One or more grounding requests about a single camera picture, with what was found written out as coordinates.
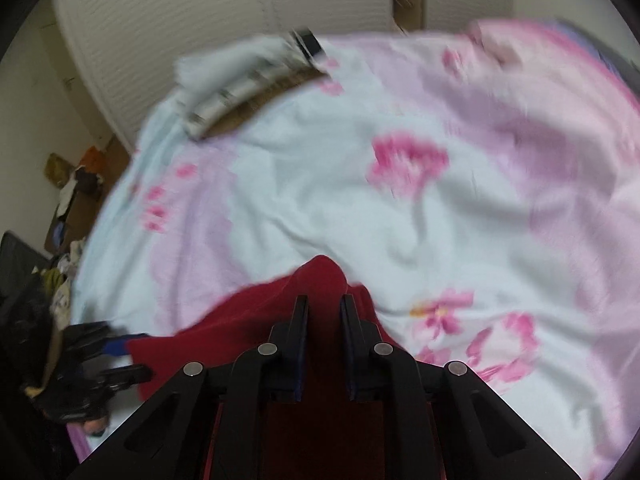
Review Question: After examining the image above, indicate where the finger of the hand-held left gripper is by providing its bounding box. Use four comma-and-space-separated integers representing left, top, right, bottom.
99, 364, 154, 392
65, 322, 151, 359

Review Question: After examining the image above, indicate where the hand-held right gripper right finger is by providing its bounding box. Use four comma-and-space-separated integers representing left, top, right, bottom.
341, 294, 583, 480

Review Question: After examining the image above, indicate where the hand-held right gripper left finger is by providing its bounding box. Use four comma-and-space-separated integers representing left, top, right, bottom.
67, 295, 310, 480

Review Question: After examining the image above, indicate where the red garment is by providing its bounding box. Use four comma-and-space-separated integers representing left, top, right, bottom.
125, 255, 401, 480

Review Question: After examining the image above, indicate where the pile of mixed clothes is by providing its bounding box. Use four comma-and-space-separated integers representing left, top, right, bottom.
32, 145, 108, 326

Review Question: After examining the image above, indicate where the pink floral blanket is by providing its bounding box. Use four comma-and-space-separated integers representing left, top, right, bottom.
67, 17, 640, 480

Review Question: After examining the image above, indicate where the black bag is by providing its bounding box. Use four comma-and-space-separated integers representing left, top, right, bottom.
0, 230, 56, 321

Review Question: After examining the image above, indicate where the brown cardboard box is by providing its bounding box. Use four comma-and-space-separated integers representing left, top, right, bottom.
44, 137, 135, 256

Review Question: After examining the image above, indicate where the white patterned cloth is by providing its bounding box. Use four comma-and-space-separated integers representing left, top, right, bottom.
174, 32, 331, 142

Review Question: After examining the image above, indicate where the small black object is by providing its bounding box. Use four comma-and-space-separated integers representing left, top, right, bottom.
292, 29, 325, 63

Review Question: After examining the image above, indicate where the white ribbed wardrobe door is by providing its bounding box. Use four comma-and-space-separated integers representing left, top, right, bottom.
50, 0, 396, 153

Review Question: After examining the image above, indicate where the lavender pillow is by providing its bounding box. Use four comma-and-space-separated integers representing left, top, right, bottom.
550, 17, 632, 81

